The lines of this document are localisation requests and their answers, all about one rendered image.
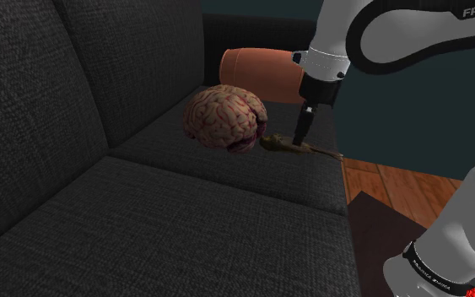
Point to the dark grey fabric sofa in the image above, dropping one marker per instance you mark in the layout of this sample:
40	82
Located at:
130	197

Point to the pink brain model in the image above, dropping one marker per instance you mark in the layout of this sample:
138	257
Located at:
224	117

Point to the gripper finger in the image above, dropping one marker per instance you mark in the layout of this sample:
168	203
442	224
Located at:
303	125

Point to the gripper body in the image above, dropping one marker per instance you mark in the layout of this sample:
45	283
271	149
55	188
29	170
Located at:
319	88

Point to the orange cylinder pillow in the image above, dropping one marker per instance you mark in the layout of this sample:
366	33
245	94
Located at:
261	74

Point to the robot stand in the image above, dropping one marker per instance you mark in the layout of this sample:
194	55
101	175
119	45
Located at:
379	234

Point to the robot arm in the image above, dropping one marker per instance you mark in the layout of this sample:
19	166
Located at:
447	37

